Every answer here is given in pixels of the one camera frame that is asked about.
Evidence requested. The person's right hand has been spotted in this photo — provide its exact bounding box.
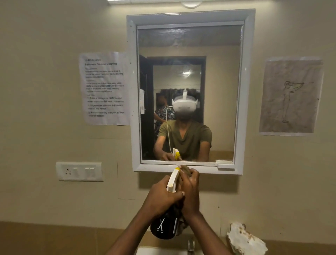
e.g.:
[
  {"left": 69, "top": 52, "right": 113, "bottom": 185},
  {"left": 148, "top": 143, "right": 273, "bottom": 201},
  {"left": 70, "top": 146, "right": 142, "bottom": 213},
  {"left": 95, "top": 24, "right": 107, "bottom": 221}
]
[{"left": 178, "top": 165, "right": 201, "bottom": 219}]

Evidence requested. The person's left hand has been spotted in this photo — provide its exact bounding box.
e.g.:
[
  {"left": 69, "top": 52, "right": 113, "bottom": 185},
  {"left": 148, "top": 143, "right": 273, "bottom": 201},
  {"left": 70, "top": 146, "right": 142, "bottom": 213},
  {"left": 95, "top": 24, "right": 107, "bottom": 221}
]
[{"left": 141, "top": 175, "right": 186, "bottom": 219}]

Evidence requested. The brown cleaning cloth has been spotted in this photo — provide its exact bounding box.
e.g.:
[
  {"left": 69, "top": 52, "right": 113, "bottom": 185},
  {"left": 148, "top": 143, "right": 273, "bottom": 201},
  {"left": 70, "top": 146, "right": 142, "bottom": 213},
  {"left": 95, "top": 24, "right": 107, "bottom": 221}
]
[{"left": 175, "top": 165, "right": 191, "bottom": 237}]

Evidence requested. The black spray bottle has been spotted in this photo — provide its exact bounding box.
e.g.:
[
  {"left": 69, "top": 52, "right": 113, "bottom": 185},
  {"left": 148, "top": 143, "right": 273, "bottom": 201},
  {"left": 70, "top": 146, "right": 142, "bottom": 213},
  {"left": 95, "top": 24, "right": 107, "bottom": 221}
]
[{"left": 150, "top": 166, "right": 184, "bottom": 240}]

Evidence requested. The white wash basin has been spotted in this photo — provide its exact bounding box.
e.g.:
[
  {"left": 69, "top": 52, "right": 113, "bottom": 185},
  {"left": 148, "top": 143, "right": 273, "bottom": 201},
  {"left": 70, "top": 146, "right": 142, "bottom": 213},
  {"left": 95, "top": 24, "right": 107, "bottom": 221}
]
[{"left": 135, "top": 246, "right": 205, "bottom": 255}]

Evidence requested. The white framed mirror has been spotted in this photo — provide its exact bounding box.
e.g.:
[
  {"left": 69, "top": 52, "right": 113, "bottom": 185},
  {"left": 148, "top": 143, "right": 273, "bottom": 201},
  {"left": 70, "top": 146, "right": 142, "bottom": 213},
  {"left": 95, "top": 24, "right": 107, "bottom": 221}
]
[{"left": 126, "top": 9, "right": 256, "bottom": 175}]

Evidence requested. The person's right forearm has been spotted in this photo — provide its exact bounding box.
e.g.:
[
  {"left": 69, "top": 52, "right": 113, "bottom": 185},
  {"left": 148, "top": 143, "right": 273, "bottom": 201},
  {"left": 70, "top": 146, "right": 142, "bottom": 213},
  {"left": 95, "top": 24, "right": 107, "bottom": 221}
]
[{"left": 187, "top": 212, "right": 233, "bottom": 255}]

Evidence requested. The person's left forearm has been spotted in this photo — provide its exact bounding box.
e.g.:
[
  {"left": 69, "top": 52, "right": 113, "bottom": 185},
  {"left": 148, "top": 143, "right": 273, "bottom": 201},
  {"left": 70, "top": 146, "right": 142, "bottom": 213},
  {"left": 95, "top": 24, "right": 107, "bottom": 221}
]
[{"left": 106, "top": 210, "right": 159, "bottom": 255}]

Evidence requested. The crumpled stained white paper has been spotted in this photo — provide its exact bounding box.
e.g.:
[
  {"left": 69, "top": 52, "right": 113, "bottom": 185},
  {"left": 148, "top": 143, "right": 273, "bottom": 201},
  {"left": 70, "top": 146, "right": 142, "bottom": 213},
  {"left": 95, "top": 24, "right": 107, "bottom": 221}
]
[{"left": 227, "top": 222, "right": 268, "bottom": 255}]

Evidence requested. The printed instruction paper sheet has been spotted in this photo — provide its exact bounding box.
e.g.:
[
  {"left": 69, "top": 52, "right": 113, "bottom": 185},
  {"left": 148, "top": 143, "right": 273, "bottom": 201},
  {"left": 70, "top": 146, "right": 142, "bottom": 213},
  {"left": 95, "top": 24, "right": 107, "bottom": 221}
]
[{"left": 78, "top": 51, "right": 131, "bottom": 126}]

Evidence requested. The paper sheet with drawing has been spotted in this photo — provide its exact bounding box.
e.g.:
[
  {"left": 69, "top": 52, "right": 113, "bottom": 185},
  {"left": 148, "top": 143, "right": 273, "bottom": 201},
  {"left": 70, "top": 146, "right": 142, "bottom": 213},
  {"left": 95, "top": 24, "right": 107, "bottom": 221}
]
[{"left": 259, "top": 56, "right": 324, "bottom": 137}]

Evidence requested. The white tube light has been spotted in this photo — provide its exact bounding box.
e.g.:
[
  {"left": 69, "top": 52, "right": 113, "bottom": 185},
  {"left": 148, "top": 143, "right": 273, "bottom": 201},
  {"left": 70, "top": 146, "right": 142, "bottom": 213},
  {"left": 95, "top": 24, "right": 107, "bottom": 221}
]
[{"left": 107, "top": 0, "right": 279, "bottom": 9}]

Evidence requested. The white switch socket panel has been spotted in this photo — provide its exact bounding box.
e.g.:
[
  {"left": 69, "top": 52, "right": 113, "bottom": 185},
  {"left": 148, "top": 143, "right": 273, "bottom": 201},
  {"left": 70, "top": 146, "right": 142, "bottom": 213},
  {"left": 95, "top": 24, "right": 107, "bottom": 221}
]
[{"left": 56, "top": 161, "right": 104, "bottom": 182}]

